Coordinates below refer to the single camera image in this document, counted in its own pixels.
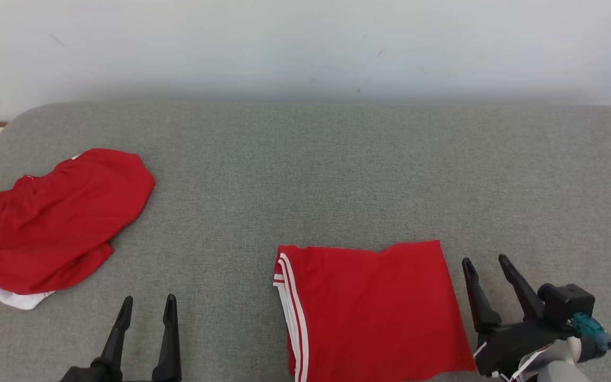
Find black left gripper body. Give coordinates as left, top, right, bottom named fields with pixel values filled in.
left=60, top=364, right=152, bottom=382

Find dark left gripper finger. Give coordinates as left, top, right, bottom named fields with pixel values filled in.
left=92, top=296, right=134, bottom=380
left=152, top=294, right=182, bottom=382

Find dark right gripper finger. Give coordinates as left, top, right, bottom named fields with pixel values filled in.
left=462, top=257, right=502, bottom=334
left=499, top=255, right=545, bottom=322

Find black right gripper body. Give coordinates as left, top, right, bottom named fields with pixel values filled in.
left=475, top=317, right=566, bottom=378

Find red Bulls basketball jersey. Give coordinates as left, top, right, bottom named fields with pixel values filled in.
left=273, top=240, right=478, bottom=382

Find red shorts with white stripe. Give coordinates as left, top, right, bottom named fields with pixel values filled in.
left=0, top=149, right=156, bottom=310

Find black cable with teal plug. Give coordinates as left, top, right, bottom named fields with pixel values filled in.
left=571, top=312, right=611, bottom=382

